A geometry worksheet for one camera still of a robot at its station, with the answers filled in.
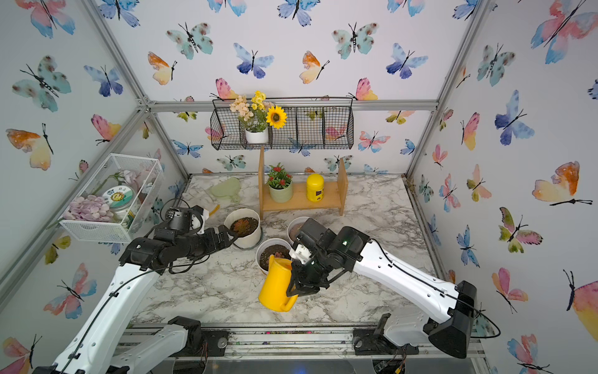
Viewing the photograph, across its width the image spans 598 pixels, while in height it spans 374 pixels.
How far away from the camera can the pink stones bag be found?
593 mm

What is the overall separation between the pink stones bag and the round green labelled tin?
0.01 meters

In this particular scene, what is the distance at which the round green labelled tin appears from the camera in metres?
0.66
